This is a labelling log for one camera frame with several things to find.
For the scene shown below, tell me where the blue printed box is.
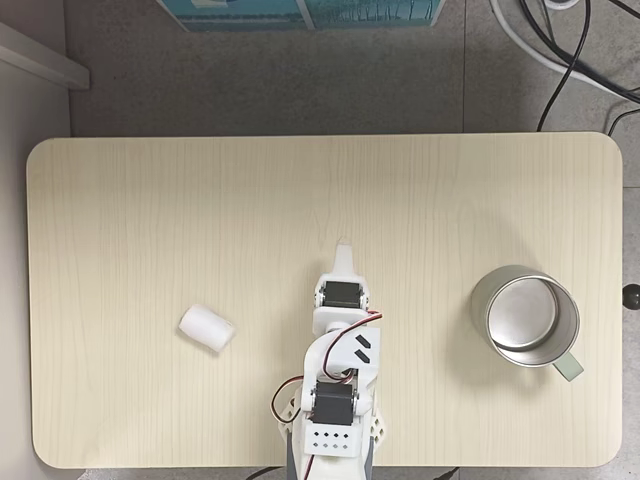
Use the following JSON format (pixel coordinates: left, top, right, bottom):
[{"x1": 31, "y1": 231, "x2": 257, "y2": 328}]
[{"x1": 154, "y1": 0, "x2": 447, "y2": 33}]

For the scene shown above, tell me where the white shelf board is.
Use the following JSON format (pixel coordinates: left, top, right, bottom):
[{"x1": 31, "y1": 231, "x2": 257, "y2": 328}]
[{"x1": 0, "y1": 20, "x2": 92, "y2": 91}]

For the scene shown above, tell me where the red white black wrist wire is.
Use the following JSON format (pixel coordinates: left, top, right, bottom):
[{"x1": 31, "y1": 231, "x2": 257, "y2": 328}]
[{"x1": 323, "y1": 311, "x2": 384, "y2": 382}]

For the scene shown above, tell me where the red white black shoulder wire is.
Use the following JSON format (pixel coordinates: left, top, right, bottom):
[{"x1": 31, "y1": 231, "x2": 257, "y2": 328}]
[{"x1": 271, "y1": 374, "x2": 306, "y2": 427}]

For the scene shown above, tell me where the grey steel cup with handle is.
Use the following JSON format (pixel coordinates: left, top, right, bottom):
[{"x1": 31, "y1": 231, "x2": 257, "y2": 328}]
[{"x1": 469, "y1": 264, "x2": 586, "y2": 384}]

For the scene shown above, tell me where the thick white cable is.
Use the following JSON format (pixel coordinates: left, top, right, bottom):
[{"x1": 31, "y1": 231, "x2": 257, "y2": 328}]
[{"x1": 488, "y1": 0, "x2": 640, "y2": 101}]

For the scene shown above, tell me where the long black floor cable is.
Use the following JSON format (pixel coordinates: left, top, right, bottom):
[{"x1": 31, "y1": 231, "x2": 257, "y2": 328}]
[
  {"x1": 537, "y1": 0, "x2": 589, "y2": 133},
  {"x1": 517, "y1": 0, "x2": 640, "y2": 101}
]

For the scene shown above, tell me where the short black floor cable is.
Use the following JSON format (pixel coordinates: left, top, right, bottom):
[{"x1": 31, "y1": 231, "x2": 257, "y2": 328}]
[{"x1": 607, "y1": 110, "x2": 640, "y2": 137}]

